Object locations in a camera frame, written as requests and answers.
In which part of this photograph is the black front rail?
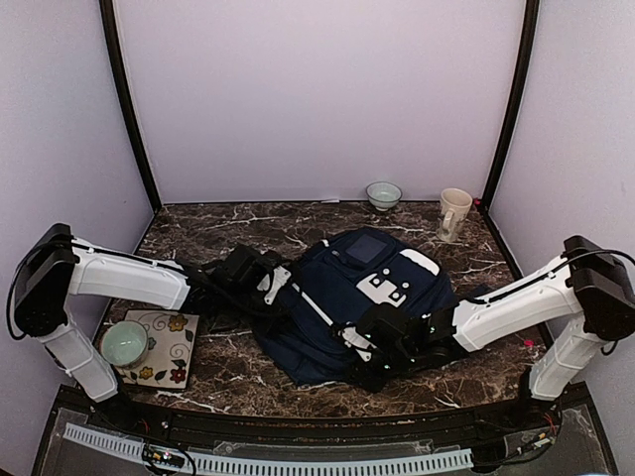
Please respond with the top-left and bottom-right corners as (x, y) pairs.
(59, 384), (591, 450)

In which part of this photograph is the small circuit board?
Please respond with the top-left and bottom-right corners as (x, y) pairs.
(142, 445), (185, 468)

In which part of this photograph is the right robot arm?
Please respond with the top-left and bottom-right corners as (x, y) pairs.
(335, 235), (634, 430)

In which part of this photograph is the small green bowl at back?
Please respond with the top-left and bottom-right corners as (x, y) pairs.
(366, 181), (403, 211)

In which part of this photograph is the cream ceramic mug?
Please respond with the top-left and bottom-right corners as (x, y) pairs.
(437, 187), (473, 243)

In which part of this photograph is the left black frame post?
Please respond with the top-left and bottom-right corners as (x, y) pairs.
(98, 0), (163, 214)

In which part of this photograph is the navy blue student backpack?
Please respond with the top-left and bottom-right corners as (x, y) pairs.
(253, 227), (459, 386)

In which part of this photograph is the black frame post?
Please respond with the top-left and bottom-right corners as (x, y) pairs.
(480, 0), (540, 214)
(98, 0), (163, 214)

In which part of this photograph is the floral square plate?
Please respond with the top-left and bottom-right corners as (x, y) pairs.
(118, 309), (199, 391)

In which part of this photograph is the white slotted cable duct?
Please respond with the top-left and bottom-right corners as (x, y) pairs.
(63, 423), (473, 475)

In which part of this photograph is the right black frame post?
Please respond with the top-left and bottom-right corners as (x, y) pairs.
(480, 0), (540, 214)

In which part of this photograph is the green bowl on plate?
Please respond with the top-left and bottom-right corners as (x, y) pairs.
(100, 320), (149, 369)

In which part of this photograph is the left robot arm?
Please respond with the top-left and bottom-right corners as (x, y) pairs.
(5, 223), (292, 432)

